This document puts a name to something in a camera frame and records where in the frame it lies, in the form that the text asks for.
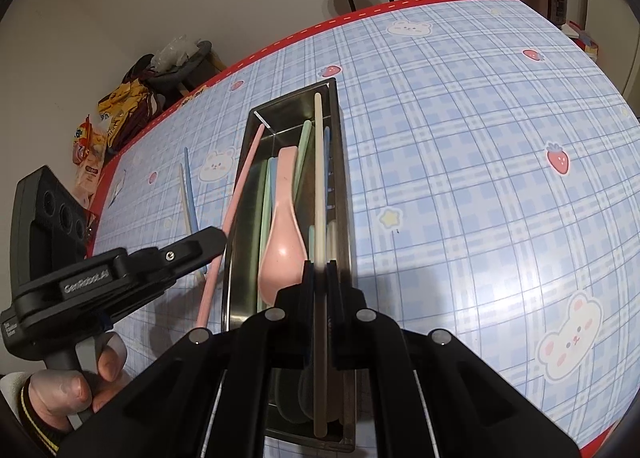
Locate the metal utensil tray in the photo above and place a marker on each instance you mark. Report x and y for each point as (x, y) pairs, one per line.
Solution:
(245, 248)

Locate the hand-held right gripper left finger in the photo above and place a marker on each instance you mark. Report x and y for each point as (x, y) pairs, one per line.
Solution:
(310, 298)

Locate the green chopstick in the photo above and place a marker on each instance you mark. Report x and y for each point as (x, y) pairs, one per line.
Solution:
(302, 148)

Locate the orange snack bag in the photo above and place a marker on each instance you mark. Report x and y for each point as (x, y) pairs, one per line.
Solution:
(90, 153)

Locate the clear plastic bag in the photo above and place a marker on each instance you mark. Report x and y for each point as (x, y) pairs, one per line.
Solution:
(172, 53)

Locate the small colourful box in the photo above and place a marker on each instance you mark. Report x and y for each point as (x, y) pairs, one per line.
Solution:
(582, 35)

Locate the person's left hand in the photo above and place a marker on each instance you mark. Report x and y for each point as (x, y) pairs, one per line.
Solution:
(60, 390)

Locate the beige spoon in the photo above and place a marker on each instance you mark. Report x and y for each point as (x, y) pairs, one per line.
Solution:
(332, 238)

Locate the pink chopstick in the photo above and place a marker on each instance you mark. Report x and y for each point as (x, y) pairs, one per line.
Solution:
(232, 210)

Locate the green spoon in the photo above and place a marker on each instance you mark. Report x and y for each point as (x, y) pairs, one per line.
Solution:
(262, 218)

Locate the beige chopstick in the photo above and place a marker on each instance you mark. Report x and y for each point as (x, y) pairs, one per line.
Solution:
(184, 198)
(319, 188)

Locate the yellow snack bag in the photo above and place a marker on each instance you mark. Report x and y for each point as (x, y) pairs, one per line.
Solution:
(122, 105)

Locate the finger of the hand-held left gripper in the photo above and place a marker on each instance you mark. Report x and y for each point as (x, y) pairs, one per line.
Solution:
(195, 248)

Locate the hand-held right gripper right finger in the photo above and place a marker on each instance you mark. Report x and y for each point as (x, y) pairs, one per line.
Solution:
(334, 298)

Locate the blue chopstick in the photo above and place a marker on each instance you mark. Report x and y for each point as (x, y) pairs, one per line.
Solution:
(327, 153)
(190, 188)

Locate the pink spoon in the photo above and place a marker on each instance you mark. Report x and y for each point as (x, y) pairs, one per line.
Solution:
(282, 248)

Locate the dark round stool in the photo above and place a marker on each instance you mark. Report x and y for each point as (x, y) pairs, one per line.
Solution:
(195, 70)

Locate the dark maroon bag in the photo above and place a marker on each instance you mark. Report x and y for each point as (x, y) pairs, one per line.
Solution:
(145, 88)

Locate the blue plaid printed tablecloth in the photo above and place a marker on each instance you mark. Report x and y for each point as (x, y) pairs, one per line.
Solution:
(450, 163)

